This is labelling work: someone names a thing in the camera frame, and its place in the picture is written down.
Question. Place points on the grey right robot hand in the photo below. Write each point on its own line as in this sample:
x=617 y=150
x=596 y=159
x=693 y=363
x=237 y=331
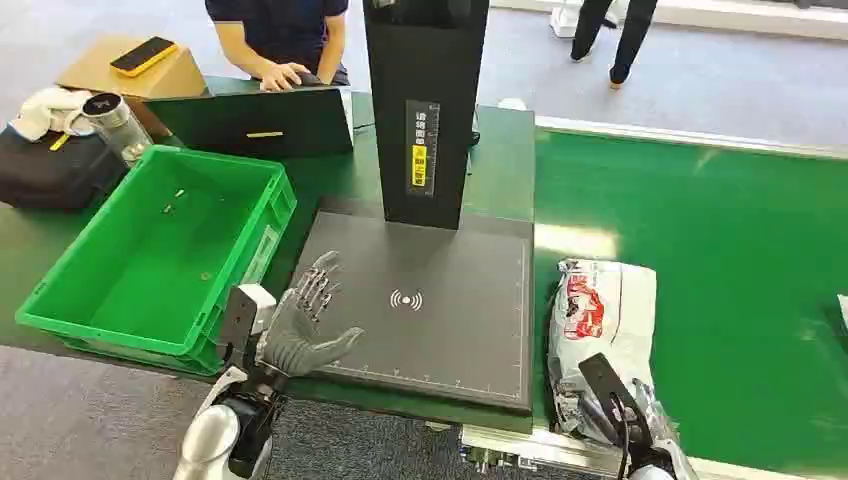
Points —
x=613 y=397

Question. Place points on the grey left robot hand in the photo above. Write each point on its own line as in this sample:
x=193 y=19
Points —
x=298 y=338

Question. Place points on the white parcel bag red print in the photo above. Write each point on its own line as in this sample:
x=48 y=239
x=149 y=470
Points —
x=599 y=318

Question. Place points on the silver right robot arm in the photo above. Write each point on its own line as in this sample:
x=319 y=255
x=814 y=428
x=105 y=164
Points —
x=656 y=467

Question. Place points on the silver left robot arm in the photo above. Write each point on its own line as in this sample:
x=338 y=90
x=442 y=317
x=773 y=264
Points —
x=212 y=434

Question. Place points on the white crate side label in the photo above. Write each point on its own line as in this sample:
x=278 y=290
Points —
x=260 y=255

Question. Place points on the green plastic crate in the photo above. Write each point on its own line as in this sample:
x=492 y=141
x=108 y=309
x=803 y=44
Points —
x=152 y=265

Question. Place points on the green conveyor belt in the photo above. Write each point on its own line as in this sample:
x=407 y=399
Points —
x=729 y=278

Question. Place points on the black laptop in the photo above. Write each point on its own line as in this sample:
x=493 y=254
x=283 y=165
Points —
x=258 y=122

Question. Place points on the yellow black column label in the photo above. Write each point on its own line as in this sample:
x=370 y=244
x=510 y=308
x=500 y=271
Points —
x=421 y=149

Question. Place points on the white parcel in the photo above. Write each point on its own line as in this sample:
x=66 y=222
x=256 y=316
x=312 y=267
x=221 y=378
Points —
x=843 y=311

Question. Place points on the black computer mouse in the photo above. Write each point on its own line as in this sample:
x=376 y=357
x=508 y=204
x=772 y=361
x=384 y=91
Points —
x=309 y=79

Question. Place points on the person's hand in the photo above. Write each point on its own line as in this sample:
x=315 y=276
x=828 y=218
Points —
x=281 y=74

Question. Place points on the black scanner column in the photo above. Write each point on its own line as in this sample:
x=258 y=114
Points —
x=424 y=99

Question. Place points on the clear tumbler black lid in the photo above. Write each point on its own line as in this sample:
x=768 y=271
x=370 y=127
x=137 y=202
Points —
x=119 y=126

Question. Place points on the black bag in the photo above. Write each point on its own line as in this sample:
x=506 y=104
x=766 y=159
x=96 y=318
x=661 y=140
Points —
x=53 y=172

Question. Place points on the brown cardboard box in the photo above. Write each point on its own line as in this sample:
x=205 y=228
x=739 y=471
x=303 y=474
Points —
x=142 y=73

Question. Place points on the seated person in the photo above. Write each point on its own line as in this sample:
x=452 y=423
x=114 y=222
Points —
x=278 y=30

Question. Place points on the phone with yellow case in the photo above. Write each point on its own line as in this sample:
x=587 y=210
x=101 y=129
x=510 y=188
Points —
x=142 y=56

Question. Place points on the white cloth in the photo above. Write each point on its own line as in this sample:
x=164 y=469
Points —
x=46 y=109

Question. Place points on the standing person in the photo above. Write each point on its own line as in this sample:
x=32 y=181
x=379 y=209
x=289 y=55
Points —
x=616 y=33

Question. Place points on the white equipment base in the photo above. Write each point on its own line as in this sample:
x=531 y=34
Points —
x=563 y=18

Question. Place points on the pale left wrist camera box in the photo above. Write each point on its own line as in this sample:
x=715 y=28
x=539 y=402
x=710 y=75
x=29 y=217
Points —
x=244 y=316

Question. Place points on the metal conveyor frame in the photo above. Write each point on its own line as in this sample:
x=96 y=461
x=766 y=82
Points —
x=530 y=450

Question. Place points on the black scanner base plate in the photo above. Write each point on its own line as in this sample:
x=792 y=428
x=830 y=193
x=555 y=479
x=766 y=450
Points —
x=430 y=318

